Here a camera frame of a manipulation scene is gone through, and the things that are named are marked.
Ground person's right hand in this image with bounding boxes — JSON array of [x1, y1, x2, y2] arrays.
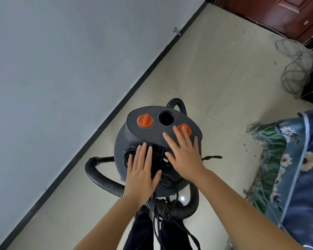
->
[[162, 125, 212, 183]]

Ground person's left hand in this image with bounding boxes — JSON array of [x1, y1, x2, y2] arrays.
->
[[123, 142, 163, 207]]

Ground black power cord with plug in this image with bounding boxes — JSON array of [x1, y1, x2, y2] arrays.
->
[[124, 145, 202, 250]]

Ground black ribbed vacuum hose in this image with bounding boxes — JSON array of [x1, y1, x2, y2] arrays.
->
[[85, 98, 200, 219]]

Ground grey vacuum cleaner orange knobs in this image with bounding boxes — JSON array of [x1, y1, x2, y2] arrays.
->
[[114, 105, 223, 197]]

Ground person's right forearm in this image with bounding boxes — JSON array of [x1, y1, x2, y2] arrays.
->
[[194, 169, 307, 250]]

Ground person's left forearm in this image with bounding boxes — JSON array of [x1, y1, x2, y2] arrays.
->
[[73, 194, 148, 250]]

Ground person's dark left trouser leg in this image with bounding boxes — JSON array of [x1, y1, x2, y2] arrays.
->
[[122, 205, 155, 250]]

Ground person's dark trouser leg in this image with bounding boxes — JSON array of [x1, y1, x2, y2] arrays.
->
[[156, 203, 199, 250], [122, 205, 155, 250]]

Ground person's dark right trouser leg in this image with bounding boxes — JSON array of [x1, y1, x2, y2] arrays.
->
[[156, 203, 199, 250]]

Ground black skirting board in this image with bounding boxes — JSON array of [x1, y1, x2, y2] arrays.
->
[[0, 1, 313, 250]]

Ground green lace bed skirt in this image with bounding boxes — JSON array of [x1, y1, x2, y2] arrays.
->
[[244, 119, 306, 227]]

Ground blue floral bed blanket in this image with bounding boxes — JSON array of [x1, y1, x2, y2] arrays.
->
[[266, 109, 313, 250]]

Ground red-brown wooden door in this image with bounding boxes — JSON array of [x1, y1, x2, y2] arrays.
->
[[215, 0, 313, 44]]

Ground tangled grey cable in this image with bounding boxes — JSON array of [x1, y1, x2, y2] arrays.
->
[[271, 33, 313, 100]]

